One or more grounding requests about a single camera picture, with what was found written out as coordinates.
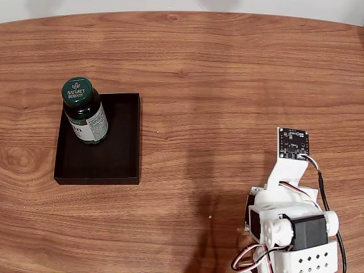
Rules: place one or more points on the black camera circuit board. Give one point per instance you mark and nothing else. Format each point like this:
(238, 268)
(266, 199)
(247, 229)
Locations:
(293, 142)

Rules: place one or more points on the green pill bottle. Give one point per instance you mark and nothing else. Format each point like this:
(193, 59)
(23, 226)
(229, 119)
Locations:
(76, 91)

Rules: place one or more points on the black open box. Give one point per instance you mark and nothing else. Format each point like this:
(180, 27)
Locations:
(119, 159)

